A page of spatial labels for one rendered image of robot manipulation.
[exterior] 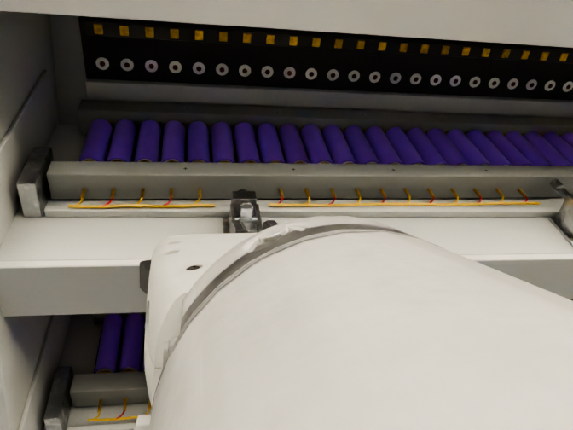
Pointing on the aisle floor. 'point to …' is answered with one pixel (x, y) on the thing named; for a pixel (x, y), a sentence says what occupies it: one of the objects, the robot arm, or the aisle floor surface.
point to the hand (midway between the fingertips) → (256, 252)
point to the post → (36, 52)
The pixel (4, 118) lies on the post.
